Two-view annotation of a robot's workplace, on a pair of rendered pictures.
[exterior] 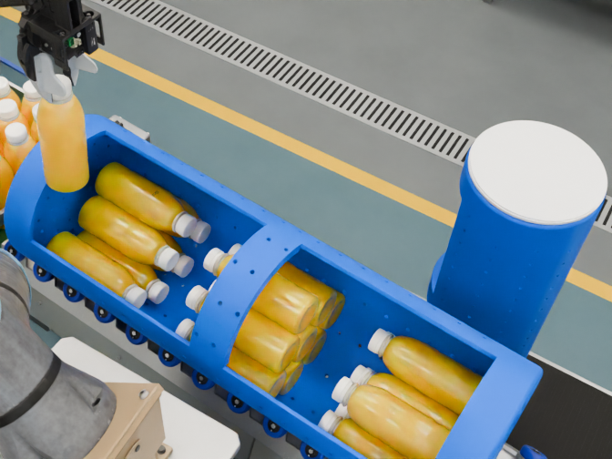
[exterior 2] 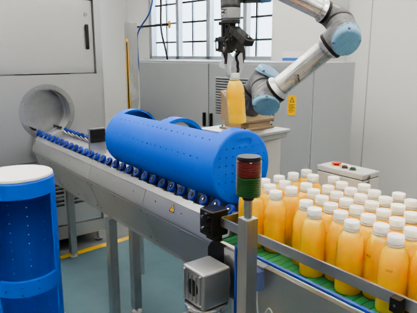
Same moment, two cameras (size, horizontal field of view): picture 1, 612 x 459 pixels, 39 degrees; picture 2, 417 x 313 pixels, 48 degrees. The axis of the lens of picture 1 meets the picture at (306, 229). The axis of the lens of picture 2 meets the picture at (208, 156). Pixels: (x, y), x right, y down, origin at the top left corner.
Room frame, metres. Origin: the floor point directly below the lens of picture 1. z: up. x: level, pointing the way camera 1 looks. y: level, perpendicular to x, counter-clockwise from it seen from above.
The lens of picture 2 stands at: (2.63, 0.97, 1.51)
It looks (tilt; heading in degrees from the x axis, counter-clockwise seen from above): 12 degrees down; 202
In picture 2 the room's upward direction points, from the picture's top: straight up
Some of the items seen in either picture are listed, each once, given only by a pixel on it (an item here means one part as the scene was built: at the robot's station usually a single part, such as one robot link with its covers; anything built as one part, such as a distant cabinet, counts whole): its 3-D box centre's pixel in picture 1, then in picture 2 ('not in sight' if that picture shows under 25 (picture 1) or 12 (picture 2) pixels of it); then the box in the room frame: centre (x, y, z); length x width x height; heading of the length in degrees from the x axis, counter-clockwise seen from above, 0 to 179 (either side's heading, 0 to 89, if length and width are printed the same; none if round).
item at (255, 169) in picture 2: not in sight; (249, 167); (1.54, 0.63, 1.23); 0.06 x 0.06 x 0.04
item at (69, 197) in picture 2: not in sight; (71, 217); (-0.05, -1.24, 0.31); 0.06 x 0.06 x 0.63; 60
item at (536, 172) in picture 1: (536, 169); (17, 173); (1.22, -0.45, 1.03); 0.28 x 0.28 x 0.01
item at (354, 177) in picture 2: not in sight; (346, 180); (0.89, 0.81, 1.05); 0.20 x 0.10 x 0.10; 60
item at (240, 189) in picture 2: not in sight; (248, 185); (1.54, 0.63, 1.18); 0.06 x 0.06 x 0.05
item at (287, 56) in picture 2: not in sight; (300, 56); (-0.95, 0.24, 1.48); 0.24 x 0.12 x 0.08; 72
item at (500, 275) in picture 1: (488, 295); (26, 274); (1.22, -0.45, 0.59); 0.28 x 0.28 x 0.88
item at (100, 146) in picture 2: not in sight; (97, 141); (0.37, -0.67, 1.00); 0.10 x 0.04 x 0.15; 150
